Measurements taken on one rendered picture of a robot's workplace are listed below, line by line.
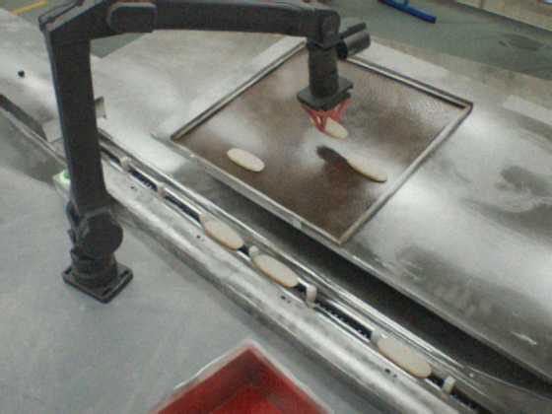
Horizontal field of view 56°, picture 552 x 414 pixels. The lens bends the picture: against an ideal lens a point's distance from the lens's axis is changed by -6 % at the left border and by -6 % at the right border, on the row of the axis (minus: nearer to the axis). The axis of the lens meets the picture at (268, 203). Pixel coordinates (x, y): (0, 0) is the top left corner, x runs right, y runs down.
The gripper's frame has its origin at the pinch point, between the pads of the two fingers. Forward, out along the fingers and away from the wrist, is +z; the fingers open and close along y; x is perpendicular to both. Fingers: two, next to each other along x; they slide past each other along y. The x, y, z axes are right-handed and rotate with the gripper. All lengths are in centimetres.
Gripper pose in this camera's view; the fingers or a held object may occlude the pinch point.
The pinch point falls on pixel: (327, 123)
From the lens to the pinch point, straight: 116.1
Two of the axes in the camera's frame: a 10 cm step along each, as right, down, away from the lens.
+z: 1.4, 6.6, 7.4
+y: 7.6, -5.5, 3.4
